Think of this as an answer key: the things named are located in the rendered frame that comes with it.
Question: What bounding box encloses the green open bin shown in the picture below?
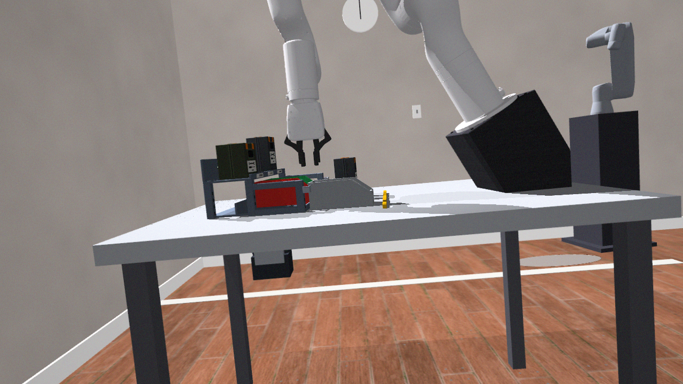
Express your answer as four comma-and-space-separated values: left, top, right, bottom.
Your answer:
267, 176, 312, 184

